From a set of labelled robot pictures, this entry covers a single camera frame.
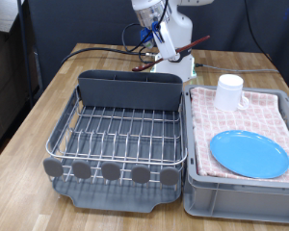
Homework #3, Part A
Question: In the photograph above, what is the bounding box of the dark side cabinet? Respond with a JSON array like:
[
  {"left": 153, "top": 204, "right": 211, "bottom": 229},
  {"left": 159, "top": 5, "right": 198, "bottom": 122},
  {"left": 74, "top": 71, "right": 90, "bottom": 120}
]
[{"left": 0, "top": 0, "right": 41, "bottom": 162}]

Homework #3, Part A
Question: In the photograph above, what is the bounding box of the thin grey cable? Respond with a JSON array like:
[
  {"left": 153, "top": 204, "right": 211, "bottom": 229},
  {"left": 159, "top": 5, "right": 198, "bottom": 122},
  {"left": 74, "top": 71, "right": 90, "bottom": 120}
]
[{"left": 194, "top": 63, "right": 278, "bottom": 73}]

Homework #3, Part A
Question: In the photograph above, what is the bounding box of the black metal pole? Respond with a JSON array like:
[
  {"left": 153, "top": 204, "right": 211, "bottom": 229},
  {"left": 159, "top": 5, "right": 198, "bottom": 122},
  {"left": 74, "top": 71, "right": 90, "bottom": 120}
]
[{"left": 16, "top": 0, "right": 35, "bottom": 109}]

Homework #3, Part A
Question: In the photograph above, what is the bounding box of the blue cable clip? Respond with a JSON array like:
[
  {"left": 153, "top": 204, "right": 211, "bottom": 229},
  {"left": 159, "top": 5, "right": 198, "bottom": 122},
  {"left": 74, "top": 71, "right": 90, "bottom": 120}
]
[{"left": 151, "top": 20, "right": 165, "bottom": 42}]

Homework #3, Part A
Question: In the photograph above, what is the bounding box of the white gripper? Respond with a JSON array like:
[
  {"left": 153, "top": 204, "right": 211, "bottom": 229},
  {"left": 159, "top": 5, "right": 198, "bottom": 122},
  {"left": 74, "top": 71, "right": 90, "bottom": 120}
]
[{"left": 154, "top": 21, "right": 183, "bottom": 63}]

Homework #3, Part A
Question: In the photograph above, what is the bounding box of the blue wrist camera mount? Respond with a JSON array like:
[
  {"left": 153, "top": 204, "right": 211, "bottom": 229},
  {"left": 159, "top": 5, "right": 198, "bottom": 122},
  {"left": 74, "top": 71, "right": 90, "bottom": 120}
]
[{"left": 139, "top": 27, "right": 155, "bottom": 50}]

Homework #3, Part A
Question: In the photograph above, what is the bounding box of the grey drain tray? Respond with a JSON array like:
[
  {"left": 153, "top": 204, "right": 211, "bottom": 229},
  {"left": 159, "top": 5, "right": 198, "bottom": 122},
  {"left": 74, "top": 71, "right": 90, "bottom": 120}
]
[{"left": 51, "top": 86, "right": 184, "bottom": 214}]

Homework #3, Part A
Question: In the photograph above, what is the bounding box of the red-brown wooden spoon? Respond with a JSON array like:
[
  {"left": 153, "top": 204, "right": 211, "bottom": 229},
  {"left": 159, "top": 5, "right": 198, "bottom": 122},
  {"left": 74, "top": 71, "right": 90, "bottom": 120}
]
[{"left": 132, "top": 35, "right": 211, "bottom": 72}]

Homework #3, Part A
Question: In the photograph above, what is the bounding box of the blue plate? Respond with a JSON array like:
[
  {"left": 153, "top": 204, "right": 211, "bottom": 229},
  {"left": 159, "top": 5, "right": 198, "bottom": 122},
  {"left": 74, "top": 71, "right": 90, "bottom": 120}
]
[{"left": 209, "top": 129, "right": 289, "bottom": 180}]

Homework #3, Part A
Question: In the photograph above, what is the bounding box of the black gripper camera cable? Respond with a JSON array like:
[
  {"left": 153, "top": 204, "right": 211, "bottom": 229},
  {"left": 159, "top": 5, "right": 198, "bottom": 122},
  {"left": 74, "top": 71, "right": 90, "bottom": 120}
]
[{"left": 121, "top": 0, "right": 170, "bottom": 54}]

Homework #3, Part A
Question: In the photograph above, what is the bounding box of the metal wire dish rack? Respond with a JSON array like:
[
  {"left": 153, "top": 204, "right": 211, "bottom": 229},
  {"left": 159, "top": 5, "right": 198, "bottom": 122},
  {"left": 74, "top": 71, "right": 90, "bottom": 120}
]
[{"left": 45, "top": 86, "right": 189, "bottom": 187}]

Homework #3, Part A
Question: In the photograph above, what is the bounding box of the pink checked cloth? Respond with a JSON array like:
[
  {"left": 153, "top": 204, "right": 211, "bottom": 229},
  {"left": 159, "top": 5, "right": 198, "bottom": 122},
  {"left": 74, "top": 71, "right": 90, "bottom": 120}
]
[{"left": 190, "top": 86, "right": 289, "bottom": 184}]

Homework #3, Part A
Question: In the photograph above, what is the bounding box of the white mug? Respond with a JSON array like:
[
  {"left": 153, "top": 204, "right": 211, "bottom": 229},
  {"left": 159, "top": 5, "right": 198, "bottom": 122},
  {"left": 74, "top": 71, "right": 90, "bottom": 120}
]
[{"left": 213, "top": 74, "right": 250, "bottom": 113}]

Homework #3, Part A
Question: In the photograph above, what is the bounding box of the grey plastic crate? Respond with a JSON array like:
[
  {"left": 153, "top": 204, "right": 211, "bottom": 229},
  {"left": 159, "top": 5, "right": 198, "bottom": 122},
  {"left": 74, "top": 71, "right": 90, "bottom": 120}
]
[{"left": 182, "top": 85, "right": 289, "bottom": 224}]

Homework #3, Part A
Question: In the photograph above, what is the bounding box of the dark grey cutlery holder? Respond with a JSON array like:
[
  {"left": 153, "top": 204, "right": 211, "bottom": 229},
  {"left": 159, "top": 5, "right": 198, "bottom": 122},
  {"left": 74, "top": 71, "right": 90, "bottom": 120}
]
[{"left": 77, "top": 69, "right": 183, "bottom": 112}]

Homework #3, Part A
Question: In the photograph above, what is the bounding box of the black cable on table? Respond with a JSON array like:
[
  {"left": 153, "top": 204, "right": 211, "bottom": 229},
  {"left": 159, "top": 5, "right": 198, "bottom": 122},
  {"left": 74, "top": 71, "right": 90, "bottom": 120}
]
[{"left": 60, "top": 44, "right": 162, "bottom": 66}]

